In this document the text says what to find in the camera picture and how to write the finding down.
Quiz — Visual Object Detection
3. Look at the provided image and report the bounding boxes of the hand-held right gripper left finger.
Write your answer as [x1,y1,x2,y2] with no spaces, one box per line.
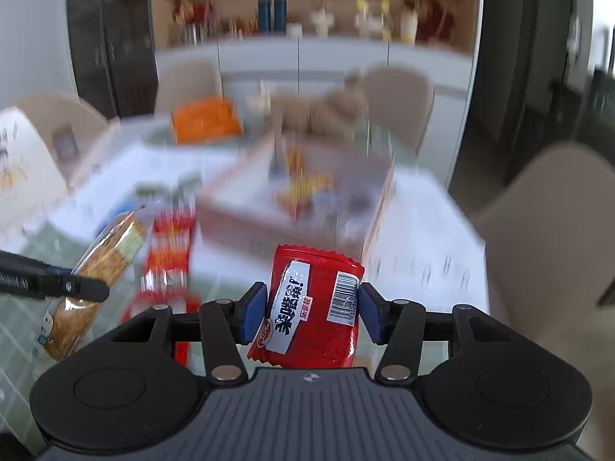
[113,282,270,382]

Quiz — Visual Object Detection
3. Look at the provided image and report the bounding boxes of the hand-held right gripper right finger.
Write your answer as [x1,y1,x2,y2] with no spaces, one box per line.
[359,282,510,385]

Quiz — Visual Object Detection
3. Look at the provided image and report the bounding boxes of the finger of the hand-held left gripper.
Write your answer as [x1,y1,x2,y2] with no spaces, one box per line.
[42,262,109,302]

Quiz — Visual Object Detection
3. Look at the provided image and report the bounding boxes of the clear bread packet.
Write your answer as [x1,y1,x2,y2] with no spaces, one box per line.
[33,209,150,361]

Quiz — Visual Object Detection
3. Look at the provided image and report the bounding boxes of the red snack packet white label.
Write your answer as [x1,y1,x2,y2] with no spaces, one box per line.
[246,244,365,370]

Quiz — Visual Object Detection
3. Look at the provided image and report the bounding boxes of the pink cardboard box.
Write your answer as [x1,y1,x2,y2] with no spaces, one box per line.
[194,139,397,260]

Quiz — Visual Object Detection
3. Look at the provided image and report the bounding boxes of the large red snack packet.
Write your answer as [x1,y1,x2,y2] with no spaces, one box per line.
[122,204,203,366]

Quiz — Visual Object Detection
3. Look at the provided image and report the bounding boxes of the white printed paper bag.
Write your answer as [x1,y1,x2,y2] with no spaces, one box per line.
[0,108,68,236]

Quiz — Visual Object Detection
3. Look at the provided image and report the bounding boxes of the blurred colourful snack packets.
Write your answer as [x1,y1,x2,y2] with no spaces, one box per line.
[274,144,337,219]

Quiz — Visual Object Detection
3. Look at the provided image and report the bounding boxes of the orange plastic bag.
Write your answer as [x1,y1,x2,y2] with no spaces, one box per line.
[170,96,243,145]

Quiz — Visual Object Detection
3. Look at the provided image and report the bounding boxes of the brown plush bear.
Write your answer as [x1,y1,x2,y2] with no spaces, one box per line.
[276,73,371,138]

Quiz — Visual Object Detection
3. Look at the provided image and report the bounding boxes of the dark glass display cabinet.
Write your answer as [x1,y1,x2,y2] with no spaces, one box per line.
[65,0,159,118]

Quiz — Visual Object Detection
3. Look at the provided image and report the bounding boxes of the wooden shelf with white cabinet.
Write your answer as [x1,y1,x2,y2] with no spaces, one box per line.
[151,0,481,106]

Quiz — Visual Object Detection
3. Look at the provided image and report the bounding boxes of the white and yellow cup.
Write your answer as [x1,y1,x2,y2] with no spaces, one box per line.
[400,10,418,44]

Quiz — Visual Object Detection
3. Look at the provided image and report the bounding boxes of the flower arrangement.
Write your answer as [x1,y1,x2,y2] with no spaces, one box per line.
[173,0,214,41]

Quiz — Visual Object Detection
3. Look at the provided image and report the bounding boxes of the white and yellow figurine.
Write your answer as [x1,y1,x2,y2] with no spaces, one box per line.
[354,0,392,39]

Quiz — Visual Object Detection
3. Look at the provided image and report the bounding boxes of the white vase with flowers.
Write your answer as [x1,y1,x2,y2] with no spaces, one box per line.
[310,2,334,36]

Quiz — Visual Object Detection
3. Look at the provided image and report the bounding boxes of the red ornament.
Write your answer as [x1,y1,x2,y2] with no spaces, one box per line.
[416,0,455,44]

